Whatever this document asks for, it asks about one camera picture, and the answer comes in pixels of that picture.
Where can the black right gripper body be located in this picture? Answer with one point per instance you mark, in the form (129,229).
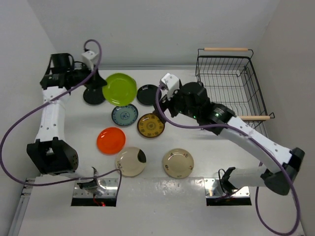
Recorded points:
(176,103)

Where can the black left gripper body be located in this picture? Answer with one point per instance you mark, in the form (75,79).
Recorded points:
(80,75)

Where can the lime green plate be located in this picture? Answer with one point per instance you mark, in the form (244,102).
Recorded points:
(121,89)

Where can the orange plate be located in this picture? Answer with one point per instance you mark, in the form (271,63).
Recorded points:
(111,140)

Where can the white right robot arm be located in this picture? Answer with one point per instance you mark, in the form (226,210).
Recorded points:
(189,107)

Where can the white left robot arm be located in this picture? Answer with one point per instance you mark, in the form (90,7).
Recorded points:
(49,152)

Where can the glossy black plate left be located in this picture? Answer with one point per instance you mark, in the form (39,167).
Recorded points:
(93,96)

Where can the glossy black plate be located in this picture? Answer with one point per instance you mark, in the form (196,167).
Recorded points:
(93,96)
(146,95)

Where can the glossy black plate right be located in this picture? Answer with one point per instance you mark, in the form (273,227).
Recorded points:
(146,95)

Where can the yellow patterned plate front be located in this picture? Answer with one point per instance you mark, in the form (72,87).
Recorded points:
(150,126)

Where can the blue floral plate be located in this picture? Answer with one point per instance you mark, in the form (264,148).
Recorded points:
(124,115)

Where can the cream floral plate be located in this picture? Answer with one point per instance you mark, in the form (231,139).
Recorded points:
(178,163)

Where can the cream plate with black patch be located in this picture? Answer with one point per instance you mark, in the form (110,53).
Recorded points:
(131,161)

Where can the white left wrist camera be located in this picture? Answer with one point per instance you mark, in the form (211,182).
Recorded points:
(90,59)

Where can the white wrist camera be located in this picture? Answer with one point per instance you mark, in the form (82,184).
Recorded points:
(171,83)
(90,59)

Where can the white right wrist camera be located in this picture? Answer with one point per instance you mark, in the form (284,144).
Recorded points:
(171,83)

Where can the black wire dish rack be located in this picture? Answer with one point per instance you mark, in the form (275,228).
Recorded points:
(229,77)

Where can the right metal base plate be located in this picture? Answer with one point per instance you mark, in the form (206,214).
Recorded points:
(213,190)

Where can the metal base plate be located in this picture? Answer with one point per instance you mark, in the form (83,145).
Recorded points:
(213,190)
(100,188)

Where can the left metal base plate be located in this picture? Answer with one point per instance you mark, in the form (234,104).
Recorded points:
(100,188)

